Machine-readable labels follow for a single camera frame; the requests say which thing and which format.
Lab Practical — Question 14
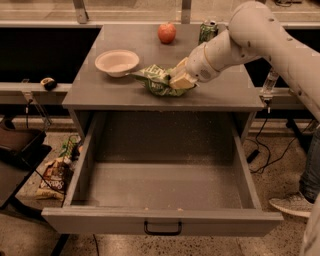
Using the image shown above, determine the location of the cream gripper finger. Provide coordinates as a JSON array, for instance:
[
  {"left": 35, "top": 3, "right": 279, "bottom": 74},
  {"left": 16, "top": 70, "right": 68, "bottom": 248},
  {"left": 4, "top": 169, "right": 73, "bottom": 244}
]
[
  {"left": 169, "top": 57, "right": 188, "bottom": 78},
  {"left": 169, "top": 73, "right": 197, "bottom": 89}
]

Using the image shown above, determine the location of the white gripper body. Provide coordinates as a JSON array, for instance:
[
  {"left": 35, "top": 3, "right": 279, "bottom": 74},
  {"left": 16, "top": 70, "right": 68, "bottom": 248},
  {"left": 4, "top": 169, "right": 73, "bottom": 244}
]
[{"left": 186, "top": 43, "right": 220, "bottom": 82}]

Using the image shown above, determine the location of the green jalapeno chip bag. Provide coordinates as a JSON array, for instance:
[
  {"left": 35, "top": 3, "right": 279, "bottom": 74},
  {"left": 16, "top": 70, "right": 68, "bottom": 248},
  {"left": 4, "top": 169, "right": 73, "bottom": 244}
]
[{"left": 129, "top": 64, "right": 197, "bottom": 97}]

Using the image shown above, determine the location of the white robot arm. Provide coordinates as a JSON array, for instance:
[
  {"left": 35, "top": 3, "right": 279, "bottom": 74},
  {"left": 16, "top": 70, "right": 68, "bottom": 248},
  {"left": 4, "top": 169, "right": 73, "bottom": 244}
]
[{"left": 169, "top": 1, "right": 320, "bottom": 256}]

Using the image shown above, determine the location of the open grey top drawer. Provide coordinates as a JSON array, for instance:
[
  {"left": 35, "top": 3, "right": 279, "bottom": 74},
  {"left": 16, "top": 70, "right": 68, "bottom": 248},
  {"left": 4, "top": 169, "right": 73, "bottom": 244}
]
[{"left": 42, "top": 111, "right": 283, "bottom": 236}]

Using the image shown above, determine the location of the green snack bag on floor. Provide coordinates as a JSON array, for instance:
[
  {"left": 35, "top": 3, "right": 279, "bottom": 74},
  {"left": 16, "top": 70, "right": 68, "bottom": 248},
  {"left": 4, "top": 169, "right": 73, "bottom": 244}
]
[{"left": 59, "top": 135, "right": 80, "bottom": 159}]

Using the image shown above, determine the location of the brown snack bag on floor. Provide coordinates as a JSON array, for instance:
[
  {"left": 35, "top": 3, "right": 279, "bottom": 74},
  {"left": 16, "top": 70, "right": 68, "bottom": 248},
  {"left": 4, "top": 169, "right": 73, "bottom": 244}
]
[{"left": 36, "top": 158, "right": 73, "bottom": 201}]

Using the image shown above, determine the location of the green soda can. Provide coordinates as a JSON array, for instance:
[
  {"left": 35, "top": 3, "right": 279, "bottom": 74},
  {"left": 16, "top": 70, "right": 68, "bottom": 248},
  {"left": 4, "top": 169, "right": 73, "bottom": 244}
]
[{"left": 198, "top": 20, "right": 218, "bottom": 44}]

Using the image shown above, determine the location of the red apple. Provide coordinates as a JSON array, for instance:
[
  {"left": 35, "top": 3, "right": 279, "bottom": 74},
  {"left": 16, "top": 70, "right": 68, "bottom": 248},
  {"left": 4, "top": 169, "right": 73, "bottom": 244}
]
[{"left": 157, "top": 23, "right": 176, "bottom": 44}]

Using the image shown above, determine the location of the white paper bowl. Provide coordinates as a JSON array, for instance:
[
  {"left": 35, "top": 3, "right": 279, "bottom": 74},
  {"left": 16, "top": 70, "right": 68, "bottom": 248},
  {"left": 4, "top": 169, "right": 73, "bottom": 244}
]
[{"left": 95, "top": 50, "right": 140, "bottom": 78}]

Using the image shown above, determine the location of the clear plastic water bottle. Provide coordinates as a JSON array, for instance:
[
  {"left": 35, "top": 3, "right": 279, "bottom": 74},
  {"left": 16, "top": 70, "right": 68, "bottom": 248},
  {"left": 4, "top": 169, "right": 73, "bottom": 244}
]
[{"left": 261, "top": 68, "right": 279, "bottom": 100}]

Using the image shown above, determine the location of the grey cabinet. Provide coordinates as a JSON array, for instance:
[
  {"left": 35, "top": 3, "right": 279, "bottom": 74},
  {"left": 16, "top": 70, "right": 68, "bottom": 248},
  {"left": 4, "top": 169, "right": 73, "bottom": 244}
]
[{"left": 63, "top": 24, "right": 263, "bottom": 135}]

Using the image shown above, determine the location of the black yellow tape measure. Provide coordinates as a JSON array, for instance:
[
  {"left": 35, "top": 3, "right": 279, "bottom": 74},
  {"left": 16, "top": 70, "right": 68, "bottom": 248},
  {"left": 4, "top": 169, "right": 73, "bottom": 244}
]
[{"left": 40, "top": 77, "right": 57, "bottom": 91}]

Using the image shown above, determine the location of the blue jeans leg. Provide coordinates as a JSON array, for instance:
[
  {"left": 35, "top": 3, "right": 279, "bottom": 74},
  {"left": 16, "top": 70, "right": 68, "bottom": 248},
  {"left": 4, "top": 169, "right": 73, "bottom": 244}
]
[{"left": 299, "top": 128, "right": 320, "bottom": 203}]

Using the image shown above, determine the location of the white sneaker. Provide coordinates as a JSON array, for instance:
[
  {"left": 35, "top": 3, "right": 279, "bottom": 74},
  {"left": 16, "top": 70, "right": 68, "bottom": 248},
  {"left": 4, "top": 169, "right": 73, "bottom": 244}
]
[{"left": 269, "top": 192, "right": 313, "bottom": 218}]

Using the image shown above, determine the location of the black chair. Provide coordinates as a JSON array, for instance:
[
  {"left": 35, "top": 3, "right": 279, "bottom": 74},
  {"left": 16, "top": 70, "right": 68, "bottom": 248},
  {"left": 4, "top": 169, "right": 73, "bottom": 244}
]
[{"left": 0, "top": 118, "right": 51, "bottom": 209}]

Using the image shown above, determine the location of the black power cable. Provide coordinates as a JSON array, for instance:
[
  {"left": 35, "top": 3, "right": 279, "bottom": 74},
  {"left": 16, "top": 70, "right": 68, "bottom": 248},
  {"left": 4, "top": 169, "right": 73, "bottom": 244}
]
[{"left": 246, "top": 105, "right": 316, "bottom": 174}]

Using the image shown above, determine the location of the black drawer handle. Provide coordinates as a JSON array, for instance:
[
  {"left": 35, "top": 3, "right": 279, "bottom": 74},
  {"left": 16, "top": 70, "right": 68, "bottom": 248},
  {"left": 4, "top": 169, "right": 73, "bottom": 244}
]
[{"left": 144, "top": 221, "right": 182, "bottom": 236}]

